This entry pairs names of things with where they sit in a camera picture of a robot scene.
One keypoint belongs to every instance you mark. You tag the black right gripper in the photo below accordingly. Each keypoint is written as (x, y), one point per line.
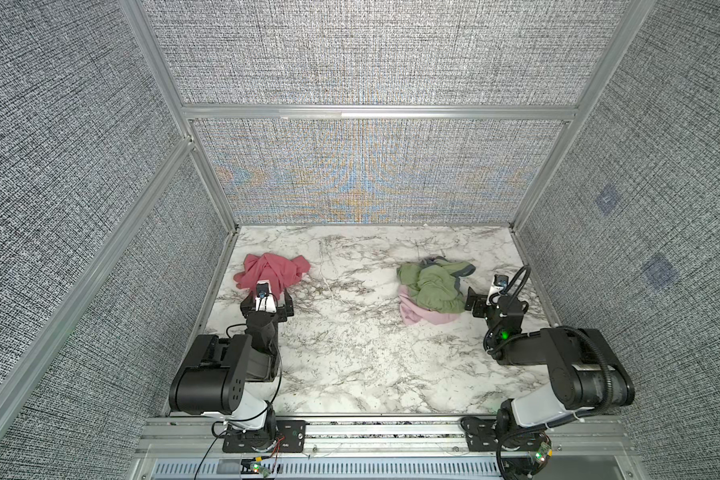
(480, 303)

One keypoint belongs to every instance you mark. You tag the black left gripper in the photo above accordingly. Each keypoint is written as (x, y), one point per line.
(282, 312)

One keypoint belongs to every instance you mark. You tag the dark pink cloth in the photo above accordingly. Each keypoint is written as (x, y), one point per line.
(279, 271)

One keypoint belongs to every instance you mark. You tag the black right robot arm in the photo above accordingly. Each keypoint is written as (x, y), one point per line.
(585, 377)

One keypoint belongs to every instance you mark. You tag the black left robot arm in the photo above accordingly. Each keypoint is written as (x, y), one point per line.
(211, 380)

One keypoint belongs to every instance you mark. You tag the grey blue cloth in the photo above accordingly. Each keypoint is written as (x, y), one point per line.
(458, 269)

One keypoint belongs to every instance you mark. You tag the green cloth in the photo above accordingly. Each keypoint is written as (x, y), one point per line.
(432, 288)

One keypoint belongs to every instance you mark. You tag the light pink cloth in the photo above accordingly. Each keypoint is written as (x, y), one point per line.
(413, 314)

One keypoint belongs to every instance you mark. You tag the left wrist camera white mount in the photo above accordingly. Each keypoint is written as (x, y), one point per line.
(264, 299)

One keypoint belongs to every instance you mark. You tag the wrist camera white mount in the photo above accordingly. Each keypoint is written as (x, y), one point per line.
(264, 299)
(498, 285)

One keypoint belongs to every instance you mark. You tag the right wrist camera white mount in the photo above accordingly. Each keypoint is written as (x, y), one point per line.
(498, 285)

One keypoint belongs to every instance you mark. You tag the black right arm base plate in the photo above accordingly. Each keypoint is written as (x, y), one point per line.
(483, 434)

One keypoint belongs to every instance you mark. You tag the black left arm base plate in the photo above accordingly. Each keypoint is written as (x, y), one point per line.
(287, 436)

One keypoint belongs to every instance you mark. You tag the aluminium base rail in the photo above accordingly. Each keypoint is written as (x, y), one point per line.
(378, 447)

